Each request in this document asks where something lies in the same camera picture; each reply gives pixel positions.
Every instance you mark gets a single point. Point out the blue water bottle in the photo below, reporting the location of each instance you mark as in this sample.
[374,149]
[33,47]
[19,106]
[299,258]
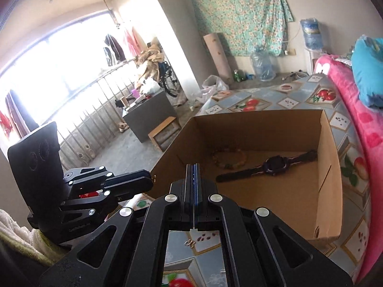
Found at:
[311,36]

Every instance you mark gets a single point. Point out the wheelchair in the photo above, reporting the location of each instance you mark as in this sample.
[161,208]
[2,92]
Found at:
[167,77]

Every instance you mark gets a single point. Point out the metal railing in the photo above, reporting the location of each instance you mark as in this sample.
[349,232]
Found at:
[98,79]

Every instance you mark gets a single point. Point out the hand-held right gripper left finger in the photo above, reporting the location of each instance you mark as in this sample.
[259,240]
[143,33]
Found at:
[190,191]

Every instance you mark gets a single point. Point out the blue pillow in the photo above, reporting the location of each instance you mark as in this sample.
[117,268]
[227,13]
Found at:
[368,71]

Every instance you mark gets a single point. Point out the beige clothes pile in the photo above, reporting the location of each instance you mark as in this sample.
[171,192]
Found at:
[151,59]

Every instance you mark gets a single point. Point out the white shoes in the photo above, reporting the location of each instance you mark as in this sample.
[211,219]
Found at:
[86,152]

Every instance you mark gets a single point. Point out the wooden stool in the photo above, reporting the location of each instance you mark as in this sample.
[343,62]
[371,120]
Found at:
[163,128]

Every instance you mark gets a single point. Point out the green bottle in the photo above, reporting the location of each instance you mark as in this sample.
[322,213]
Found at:
[237,76]

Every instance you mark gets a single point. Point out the pink bottle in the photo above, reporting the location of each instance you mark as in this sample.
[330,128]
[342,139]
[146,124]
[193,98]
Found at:
[135,93]

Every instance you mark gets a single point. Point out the white water dispenser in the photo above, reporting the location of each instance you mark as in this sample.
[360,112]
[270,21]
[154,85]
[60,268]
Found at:
[314,61]

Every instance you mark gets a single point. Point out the brown cardboard box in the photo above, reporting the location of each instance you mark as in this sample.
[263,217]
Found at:
[284,203]

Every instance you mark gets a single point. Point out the grey cabinet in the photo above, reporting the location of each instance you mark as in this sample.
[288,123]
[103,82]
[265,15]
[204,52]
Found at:
[149,116]

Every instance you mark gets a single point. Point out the pink blanket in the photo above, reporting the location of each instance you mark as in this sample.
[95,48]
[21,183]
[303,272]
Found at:
[353,95]

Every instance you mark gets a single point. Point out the white fluffy cloth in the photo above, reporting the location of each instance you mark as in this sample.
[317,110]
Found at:
[18,233]

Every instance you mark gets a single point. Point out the white plastic bag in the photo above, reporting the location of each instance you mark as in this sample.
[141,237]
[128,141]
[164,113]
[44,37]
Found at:
[149,86]
[214,86]

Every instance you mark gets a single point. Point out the green floral cloth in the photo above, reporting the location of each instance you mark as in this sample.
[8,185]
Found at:
[245,15]

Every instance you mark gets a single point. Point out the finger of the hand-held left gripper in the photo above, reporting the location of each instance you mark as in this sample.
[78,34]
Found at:
[131,179]
[128,195]

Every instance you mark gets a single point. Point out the beige slippers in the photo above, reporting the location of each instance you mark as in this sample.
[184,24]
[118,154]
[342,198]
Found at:
[123,127]

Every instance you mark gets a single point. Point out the pink hanging garment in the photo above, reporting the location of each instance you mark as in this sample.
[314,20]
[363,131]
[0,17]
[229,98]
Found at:
[133,41]

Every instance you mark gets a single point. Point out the dark hanging jacket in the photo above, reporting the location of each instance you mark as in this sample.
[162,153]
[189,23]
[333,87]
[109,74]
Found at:
[115,49]

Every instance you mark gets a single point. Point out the dark curtain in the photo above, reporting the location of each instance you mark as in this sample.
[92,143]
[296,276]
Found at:
[18,113]

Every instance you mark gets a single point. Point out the empty clear water jug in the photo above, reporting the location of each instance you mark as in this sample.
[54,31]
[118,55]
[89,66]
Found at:
[263,67]

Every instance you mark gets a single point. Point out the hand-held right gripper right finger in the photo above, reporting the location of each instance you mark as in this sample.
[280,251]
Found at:
[200,191]

